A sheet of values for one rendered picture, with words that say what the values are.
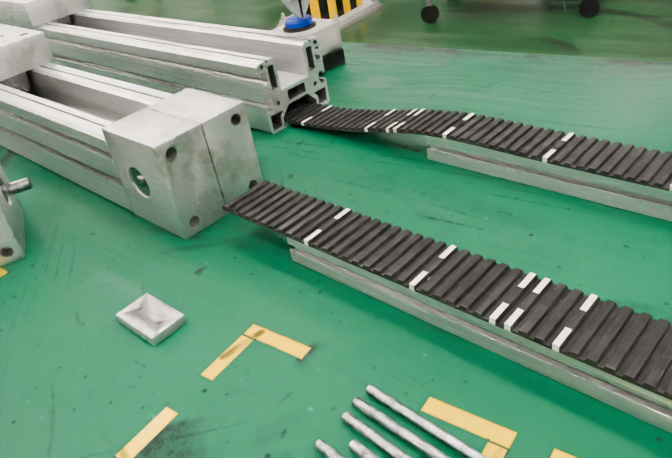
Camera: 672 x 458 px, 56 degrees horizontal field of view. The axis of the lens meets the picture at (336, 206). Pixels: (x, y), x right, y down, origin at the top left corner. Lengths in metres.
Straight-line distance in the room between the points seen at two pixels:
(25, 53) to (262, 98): 0.34
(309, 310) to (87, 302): 0.19
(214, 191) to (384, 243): 0.19
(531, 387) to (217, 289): 0.25
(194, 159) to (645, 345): 0.38
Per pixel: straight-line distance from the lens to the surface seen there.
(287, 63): 0.79
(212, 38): 0.90
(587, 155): 0.56
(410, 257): 0.44
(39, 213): 0.73
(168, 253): 0.58
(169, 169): 0.56
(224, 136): 0.59
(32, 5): 1.21
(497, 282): 0.42
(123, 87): 0.75
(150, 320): 0.50
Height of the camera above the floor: 1.08
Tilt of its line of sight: 31 degrees down
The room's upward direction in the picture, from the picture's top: 11 degrees counter-clockwise
